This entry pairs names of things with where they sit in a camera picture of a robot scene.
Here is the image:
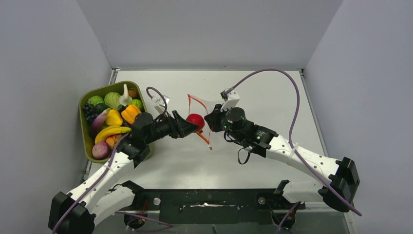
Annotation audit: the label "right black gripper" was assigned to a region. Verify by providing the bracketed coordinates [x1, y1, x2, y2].
[205, 103, 244, 143]

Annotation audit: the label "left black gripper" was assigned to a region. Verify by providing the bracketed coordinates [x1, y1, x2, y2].
[145, 110, 199, 145]

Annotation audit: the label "red toy apple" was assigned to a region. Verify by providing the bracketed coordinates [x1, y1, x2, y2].
[186, 113, 205, 132]

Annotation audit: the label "clear zip bag orange zipper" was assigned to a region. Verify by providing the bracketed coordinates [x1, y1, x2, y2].
[187, 94, 223, 150]

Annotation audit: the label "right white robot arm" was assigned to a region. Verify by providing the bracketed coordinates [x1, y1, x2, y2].
[204, 104, 360, 213]

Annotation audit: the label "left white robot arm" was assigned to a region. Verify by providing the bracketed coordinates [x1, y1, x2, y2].
[48, 111, 202, 234]

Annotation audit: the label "olive green food bin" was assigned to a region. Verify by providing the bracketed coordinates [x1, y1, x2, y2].
[79, 81, 148, 164]

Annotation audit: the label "orange toy bell pepper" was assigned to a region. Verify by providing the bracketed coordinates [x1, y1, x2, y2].
[121, 104, 142, 124]

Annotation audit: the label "small orange toy fruit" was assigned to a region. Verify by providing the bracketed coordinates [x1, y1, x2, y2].
[128, 89, 139, 99]

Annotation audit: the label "white toy garlic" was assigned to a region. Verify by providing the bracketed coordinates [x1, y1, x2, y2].
[118, 84, 132, 106]

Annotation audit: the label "yellow toy banana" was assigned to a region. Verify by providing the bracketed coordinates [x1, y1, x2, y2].
[94, 125, 131, 144]

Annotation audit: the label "yellow toy bell pepper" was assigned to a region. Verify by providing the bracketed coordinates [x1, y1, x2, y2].
[105, 109, 123, 126]

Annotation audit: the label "peach toy fruit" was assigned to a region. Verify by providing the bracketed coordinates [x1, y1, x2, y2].
[105, 134, 123, 149]

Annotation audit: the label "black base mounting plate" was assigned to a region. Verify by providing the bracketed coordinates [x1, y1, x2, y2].
[126, 189, 293, 225]

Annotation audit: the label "light green toy lettuce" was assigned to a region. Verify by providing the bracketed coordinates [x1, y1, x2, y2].
[104, 92, 121, 110]

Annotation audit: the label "purple toy onion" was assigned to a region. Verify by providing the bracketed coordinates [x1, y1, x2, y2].
[92, 141, 111, 160]

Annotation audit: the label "purple toy eggplant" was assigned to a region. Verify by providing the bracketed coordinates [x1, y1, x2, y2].
[89, 108, 111, 137]

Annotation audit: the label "dark green toy avocado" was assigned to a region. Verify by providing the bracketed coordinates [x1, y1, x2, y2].
[94, 103, 109, 115]

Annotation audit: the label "green toy cabbage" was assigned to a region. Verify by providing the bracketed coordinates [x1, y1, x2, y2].
[87, 96, 104, 106]

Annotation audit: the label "black toy grapes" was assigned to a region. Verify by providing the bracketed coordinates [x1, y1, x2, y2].
[82, 103, 98, 124]

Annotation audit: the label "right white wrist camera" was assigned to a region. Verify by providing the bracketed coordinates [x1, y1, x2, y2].
[221, 88, 240, 112]

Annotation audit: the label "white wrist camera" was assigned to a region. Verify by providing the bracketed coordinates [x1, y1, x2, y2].
[221, 88, 240, 112]
[151, 96, 170, 114]

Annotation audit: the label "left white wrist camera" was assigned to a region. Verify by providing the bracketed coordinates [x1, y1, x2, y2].
[151, 96, 170, 114]

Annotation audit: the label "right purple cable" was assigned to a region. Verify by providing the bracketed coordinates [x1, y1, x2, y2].
[222, 68, 363, 234]

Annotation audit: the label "purple cable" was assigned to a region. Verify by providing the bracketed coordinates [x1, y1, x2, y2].
[51, 86, 169, 234]
[222, 68, 363, 234]

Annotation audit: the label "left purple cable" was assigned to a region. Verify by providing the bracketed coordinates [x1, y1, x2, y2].
[51, 86, 169, 234]

